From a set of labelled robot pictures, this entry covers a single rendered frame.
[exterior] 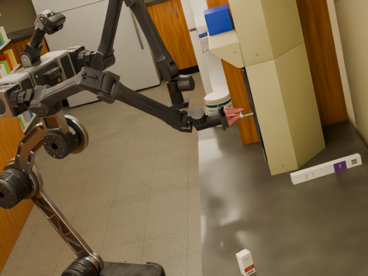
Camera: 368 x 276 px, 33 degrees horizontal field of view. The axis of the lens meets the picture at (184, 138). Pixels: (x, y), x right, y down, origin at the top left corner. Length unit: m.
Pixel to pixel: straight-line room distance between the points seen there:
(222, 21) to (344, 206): 0.88
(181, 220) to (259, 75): 2.16
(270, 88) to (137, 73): 5.15
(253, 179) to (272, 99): 0.35
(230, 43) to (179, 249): 2.00
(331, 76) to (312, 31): 0.22
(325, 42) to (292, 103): 0.41
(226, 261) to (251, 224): 0.22
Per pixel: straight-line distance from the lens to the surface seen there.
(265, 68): 2.41
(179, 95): 2.88
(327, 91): 2.87
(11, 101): 2.73
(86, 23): 7.43
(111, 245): 4.41
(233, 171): 2.68
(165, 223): 4.43
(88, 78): 2.38
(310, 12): 2.77
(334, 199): 2.32
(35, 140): 3.28
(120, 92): 2.41
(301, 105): 2.55
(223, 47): 2.37
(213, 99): 3.14
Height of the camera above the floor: 2.09
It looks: 21 degrees down
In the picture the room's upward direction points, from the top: 16 degrees counter-clockwise
